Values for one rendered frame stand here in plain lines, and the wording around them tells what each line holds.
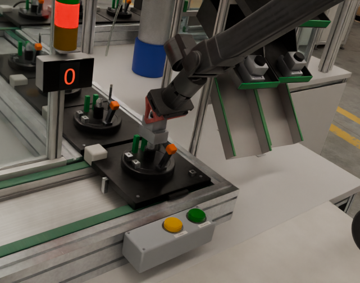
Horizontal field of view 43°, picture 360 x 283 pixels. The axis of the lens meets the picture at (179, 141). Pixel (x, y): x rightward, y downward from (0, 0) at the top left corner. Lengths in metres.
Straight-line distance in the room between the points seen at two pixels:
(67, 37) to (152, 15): 1.01
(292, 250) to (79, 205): 0.55
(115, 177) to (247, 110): 0.45
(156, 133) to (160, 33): 0.97
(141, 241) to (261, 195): 0.53
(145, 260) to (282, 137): 0.65
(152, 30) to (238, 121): 0.82
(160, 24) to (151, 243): 1.23
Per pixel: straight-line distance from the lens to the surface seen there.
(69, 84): 1.06
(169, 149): 1.08
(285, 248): 1.22
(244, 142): 1.30
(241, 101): 1.34
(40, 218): 1.07
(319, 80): 2.62
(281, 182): 1.48
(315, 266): 1.20
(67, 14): 1.01
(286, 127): 1.44
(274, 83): 1.24
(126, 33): 2.47
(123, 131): 1.33
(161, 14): 1.99
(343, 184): 1.60
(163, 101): 1.03
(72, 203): 1.12
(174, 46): 1.00
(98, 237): 0.96
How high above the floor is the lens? 1.59
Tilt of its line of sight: 28 degrees down
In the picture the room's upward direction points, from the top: 11 degrees clockwise
